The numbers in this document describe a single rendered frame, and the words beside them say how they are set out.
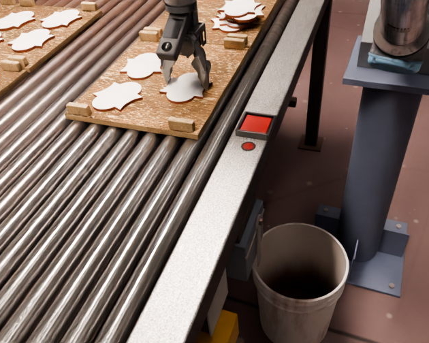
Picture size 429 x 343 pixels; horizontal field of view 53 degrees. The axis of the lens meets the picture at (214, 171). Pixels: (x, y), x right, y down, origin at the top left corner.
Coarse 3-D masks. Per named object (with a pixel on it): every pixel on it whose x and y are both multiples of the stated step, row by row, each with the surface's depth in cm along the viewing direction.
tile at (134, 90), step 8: (112, 88) 110; (120, 88) 110; (128, 88) 110; (136, 88) 109; (96, 96) 109; (104, 96) 108; (112, 96) 108; (120, 96) 107; (128, 96) 107; (136, 96) 107; (96, 104) 105; (104, 104) 105; (112, 104) 105; (120, 104) 105; (128, 104) 105
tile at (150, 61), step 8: (136, 56) 122; (144, 56) 122; (152, 56) 121; (128, 64) 119; (136, 64) 119; (144, 64) 118; (152, 64) 118; (160, 64) 118; (120, 72) 117; (128, 72) 116; (136, 72) 115; (144, 72) 115; (152, 72) 115; (160, 72) 115
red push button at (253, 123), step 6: (246, 120) 98; (252, 120) 98; (258, 120) 98; (264, 120) 98; (270, 120) 98; (246, 126) 97; (252, 126) 97; (258, 126) 96; (264, 126) 96; (264, 132) 95
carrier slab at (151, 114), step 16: (144, 48) 127; (208, 48) 124; (224, 48) 123; (176, 64) 119; (224, 64) 117; (240, 64) 117; (112, 80) 115; (128, 80) 114; (144, 80) 114; (160, 80) 113; (224, 80) 111; (144, 96) 108; (160, 96) 107; (208, 96) 106; (96, 112) 104; (112, 112) 104; (128, 112) 103; (144, 112) 103; (160, 112) 102; (176, 112) 102; (192, 112) 101; (208, 112) 101; (128, 128) 101; (144, 128) 99; (160, 128) 98
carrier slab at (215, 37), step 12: (204, 0) 151; (216, 0) 150; (228, 0) 149; (264, 0) 147; (276, 0) 146; (168, 12) 145; (204, 12) 143; (216, 12) 142; (264, 12) 139; (156, 24) 139; (252, 24) 133; (264, 24) 135; (216, 36) 129; (252, 36) 128
